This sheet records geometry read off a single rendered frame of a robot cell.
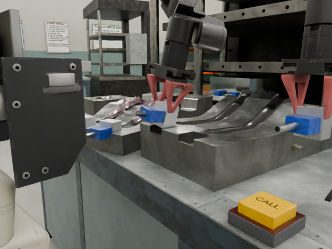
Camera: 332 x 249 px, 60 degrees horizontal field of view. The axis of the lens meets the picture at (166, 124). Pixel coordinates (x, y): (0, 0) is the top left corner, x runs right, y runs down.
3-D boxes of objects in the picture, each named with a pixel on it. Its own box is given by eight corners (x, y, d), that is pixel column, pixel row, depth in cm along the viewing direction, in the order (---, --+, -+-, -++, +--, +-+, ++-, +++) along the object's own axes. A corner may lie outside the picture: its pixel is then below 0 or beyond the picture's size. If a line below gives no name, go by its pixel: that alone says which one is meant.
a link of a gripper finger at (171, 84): (169, 107, 71) (177, 70, 69) (187, 116, 66) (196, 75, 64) (146, 106, 67) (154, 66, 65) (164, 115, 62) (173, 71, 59)
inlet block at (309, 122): (290, 149, 44) (294, 114, 43) (262, 142, 48) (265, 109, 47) (330, 138, 52) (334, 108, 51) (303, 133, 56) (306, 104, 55)
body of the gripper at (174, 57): (168, 73, 71) (175, 42, 69) (195, 81, 64) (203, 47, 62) (146, 69, 67) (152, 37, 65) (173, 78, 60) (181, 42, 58)
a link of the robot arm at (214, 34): (169, 11, 70) (180, -17, 62) (213, 21, 73) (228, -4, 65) (166, 52, 66) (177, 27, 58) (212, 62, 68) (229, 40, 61)
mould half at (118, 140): (123, 156, 75) (121, 114, 72) (62, 140, 90) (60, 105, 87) (211, 123, 114) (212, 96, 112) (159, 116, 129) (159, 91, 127)
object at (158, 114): (126, 128, 60) (131, 103, 59) (115, 121, 64) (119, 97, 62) (174, 128, 68) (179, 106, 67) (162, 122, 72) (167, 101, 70)
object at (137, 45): (104, 125, 480) (99, -8, 436) (87, 111, 615) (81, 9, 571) (156, 120, 520) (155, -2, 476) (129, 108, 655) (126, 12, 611)
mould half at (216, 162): (214, 192, 54) (216, 121, 51) (140, 156, 74) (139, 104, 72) (335, 146, 83) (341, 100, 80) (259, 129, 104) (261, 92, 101)
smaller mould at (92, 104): (94, 116, 129) (93, 101, 127) (82, 111, 141) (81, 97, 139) (133, 111, 141) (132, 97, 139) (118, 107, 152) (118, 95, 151)
